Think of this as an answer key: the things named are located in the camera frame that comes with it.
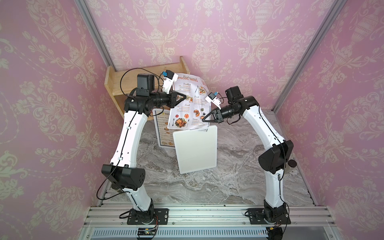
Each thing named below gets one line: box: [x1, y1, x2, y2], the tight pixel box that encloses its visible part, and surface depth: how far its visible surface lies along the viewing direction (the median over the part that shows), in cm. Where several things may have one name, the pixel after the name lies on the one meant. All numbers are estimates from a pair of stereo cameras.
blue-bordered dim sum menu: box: [154, 110, 175, 147], surface depth 92 cm
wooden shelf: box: [104, 56, 191, 119], surface depth 60 cm
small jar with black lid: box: [287, 159, 297, 169], surface depth 83 cm
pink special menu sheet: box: [167, 73, 211, 130], surface depth 73 cm
